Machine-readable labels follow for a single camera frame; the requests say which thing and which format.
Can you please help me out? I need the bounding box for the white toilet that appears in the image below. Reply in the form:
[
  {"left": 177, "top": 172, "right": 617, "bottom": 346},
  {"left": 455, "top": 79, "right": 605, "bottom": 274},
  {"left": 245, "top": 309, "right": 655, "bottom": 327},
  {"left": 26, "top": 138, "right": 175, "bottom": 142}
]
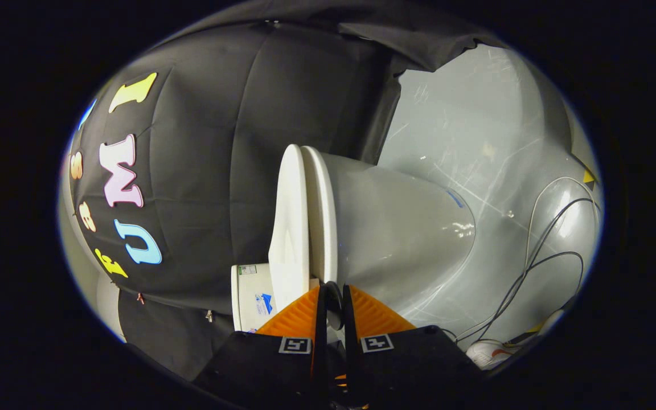
[{"left": 230, "top": 151, "right": 477, "bottom": 334}]

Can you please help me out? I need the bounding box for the black backdrop cloth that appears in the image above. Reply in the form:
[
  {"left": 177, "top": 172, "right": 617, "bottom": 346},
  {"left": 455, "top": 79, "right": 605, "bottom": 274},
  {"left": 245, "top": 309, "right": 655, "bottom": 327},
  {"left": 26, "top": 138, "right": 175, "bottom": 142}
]
[{"left": 69, "top": 0, "right": 505, "bottom": 382}]

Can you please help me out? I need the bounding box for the black floor cable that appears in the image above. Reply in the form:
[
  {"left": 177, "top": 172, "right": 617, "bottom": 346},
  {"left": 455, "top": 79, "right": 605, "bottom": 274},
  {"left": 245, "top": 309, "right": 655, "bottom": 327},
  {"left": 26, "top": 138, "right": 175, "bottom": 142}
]
[{"left": 456, "top": 198, "right": 596, "bottom": 343}]

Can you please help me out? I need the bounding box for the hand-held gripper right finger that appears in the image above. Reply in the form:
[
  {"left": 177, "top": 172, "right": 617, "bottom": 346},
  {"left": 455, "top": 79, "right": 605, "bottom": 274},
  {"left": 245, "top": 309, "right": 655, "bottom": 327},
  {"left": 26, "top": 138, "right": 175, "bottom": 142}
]
[{"left": 342, "top": 285, "right": 482, "bottom": 410}]

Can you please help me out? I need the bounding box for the white toilet seat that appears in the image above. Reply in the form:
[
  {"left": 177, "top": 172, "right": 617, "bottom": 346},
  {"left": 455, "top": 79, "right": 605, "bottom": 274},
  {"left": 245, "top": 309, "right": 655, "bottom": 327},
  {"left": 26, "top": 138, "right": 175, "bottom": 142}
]
[{"left": 301, "top": 146, "right": 339, "bottom": 285}]

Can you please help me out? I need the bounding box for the white toilet lid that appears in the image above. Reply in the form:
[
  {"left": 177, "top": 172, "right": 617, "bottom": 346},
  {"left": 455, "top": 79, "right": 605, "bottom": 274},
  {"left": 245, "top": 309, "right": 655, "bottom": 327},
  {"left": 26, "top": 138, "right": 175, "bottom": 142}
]
[{"left": 268, "top": 144, "right": 313, "bottom": 315}]

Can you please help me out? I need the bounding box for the white floor cable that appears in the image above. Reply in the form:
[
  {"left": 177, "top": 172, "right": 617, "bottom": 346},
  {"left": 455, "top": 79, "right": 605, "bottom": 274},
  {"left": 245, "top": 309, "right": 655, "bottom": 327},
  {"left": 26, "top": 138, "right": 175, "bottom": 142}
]
[{"left": 523, "top": 176, "right": 600, "bottom": 269}]

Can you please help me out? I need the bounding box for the white shoe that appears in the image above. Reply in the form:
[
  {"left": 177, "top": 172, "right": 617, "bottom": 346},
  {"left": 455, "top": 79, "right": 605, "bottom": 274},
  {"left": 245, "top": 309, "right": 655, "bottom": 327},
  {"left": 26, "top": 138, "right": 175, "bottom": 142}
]
[{"left": 466, "top": 339, "right": 514, "bottom": 370}]

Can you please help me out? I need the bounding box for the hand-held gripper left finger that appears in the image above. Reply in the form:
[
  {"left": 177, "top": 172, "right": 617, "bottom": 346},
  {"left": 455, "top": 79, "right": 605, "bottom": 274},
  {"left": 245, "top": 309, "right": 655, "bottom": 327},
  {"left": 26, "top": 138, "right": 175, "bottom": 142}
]
[{"left": 194, "top": 285, "right": 329, "bottom": 410}]

